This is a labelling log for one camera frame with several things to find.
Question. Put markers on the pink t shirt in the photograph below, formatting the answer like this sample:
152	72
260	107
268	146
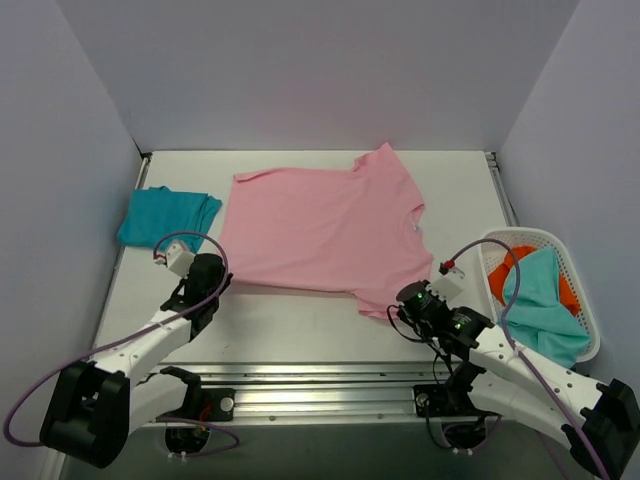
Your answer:
349	231

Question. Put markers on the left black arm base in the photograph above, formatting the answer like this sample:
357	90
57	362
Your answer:
199	404

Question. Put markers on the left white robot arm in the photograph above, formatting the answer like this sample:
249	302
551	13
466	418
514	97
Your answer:
97	403

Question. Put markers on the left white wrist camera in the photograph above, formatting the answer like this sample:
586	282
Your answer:
177	258

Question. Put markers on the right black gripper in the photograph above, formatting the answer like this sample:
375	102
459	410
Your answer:
407	295

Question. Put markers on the white plastic laundry basket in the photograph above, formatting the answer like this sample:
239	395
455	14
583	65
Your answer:
491	255

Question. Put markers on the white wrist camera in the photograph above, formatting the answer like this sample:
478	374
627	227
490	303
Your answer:
450	283
177	258

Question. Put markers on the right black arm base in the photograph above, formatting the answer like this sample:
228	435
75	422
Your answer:
453	422

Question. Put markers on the folded teal t shirt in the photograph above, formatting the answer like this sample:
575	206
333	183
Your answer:
156	212

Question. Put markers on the orange t shirt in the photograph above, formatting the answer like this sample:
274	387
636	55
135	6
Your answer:
541	284

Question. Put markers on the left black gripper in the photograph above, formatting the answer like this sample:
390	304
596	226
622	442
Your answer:
215	282

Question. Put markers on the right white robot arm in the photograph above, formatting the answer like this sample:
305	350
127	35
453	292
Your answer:
597	422

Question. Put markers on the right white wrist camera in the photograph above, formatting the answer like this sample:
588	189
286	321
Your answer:
450	283

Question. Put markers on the aluminium mounting rail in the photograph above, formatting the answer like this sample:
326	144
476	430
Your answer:
320	394

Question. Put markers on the light turquoise t shirt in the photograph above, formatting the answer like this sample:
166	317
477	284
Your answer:
552	331

